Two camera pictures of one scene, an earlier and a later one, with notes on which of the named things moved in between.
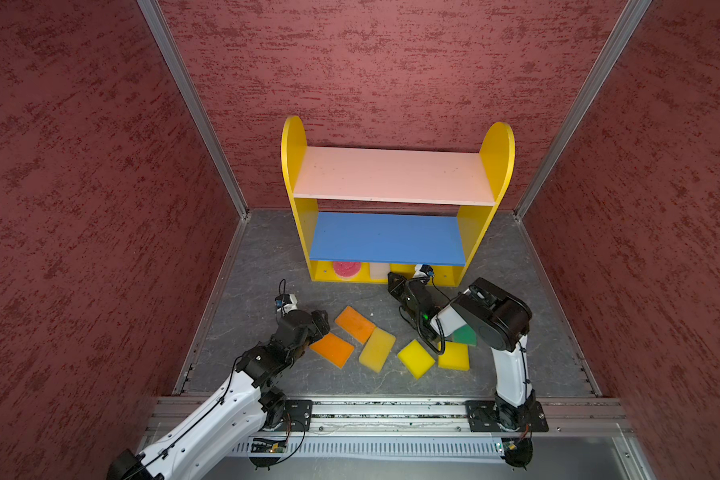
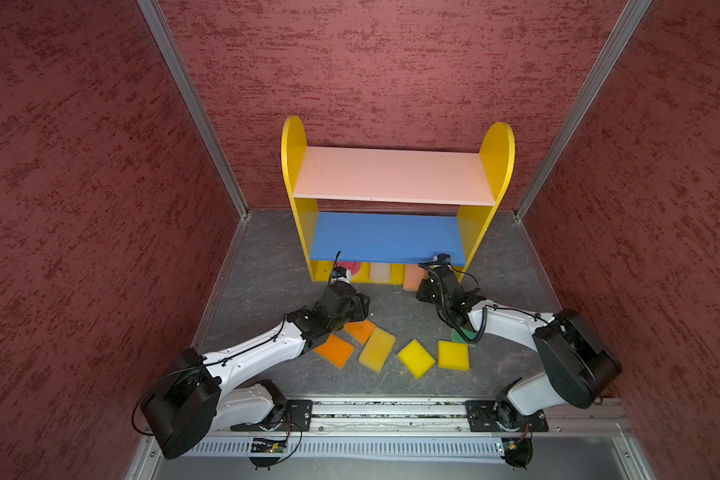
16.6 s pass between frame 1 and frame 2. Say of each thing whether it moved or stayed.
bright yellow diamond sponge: stayed
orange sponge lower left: stayed
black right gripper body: moved
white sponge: stayed
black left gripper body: moved
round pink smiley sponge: stayed
